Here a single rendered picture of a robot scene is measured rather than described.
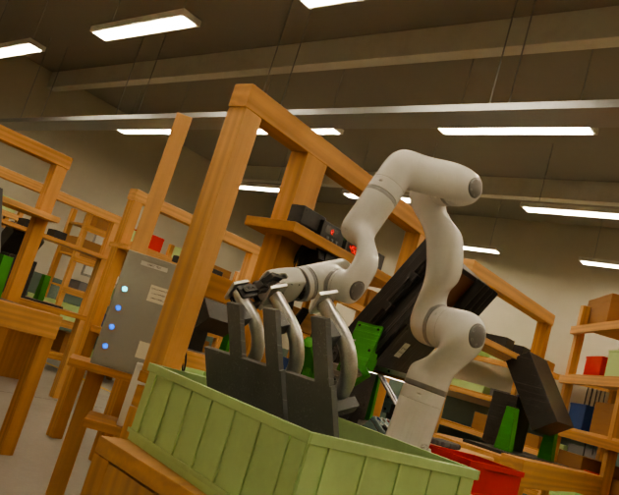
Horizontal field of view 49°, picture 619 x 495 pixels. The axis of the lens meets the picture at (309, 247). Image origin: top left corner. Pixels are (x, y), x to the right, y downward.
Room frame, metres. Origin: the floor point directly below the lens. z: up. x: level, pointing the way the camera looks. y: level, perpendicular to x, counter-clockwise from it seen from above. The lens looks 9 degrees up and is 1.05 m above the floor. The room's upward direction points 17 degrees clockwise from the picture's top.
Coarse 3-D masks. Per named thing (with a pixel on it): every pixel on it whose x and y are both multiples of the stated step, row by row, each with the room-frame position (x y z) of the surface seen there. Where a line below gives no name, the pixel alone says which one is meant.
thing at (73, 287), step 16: (80, 224) 9.33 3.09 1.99; (96, 224) 9.43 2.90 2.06; (80, 240) 9.23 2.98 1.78; (160, 240) 10.24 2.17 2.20; (80, 256) 9.30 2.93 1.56; (160, 256) 10.18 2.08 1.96; (48, 272) 9.55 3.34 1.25; (224, 272) 11.32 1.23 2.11; (48, 288) 9.55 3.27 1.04; (64, 288) 9.20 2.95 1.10; (80, 288) 9.47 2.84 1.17; (64, 304) 9.36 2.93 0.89; (64, 320) 9.37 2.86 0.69; (64, 336) 9.51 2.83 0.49
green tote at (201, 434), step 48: (192, 384) 1.39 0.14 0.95; (144, 432) 1.51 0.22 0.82; (192, 432) 1.35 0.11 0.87; (240, 432) 1.22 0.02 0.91; (288, 432) 1.11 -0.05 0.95; (192, 480) 1.31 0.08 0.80; (240, 480) 1.19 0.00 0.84; (288, 480) 1.09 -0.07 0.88; (336, 480) 1.11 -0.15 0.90; (384, 480) 1.17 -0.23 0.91; (432, 480) 1.24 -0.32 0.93
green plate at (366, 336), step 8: (360, 328) 2.64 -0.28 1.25; (368, 328) 2.62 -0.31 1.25; (376, 328) 2.60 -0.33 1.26; (352, 336) 2.65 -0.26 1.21; (360, 336) 2.63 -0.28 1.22; (368, 336) 2.61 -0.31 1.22; (376, 336) 2.59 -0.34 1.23; (360, 344) 2.61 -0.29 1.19; (368, 344) 2.59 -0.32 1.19; (376, 344) 2.58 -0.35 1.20; (360, 352) 2.60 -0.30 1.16; (368, 352) 2.58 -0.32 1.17; (360, 360) 2.58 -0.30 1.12; (368, 360) 2.57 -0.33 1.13; (376, 360) 2.63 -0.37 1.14; (368, 368) 2.60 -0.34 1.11
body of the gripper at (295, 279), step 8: (264, 272) 1.53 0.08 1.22; (280, 272) 1.53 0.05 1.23; (288, 272) 1.55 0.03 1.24; (296, 272) 1.56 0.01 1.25; (288, 280) 1.53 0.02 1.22; (296, 280) 1.55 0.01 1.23; (304, 280) 1.57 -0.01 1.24; (288, 288) 1.54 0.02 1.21; (296, 288) 1.56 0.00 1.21; (304, 288) 1.58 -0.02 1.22; (288, 296) 1.58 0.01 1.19; (296, 296) 1.60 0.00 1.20; (304, 296) 1.59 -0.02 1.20
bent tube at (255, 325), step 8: (248, 280) 1.51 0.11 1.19; (232, 288) 1.50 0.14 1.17; (232, 296) 1.52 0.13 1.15; (240, 296) 1.50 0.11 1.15; (248, 304) 1.49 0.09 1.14; (256, 312) 1.49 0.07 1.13; (256, 320) 1.48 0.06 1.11; (256, 328) 1.48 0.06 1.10; (256, 336) 1.48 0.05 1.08; (256, 344) 1.49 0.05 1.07; (264, 344) 1.50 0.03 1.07; (256, 352) 1.49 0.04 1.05
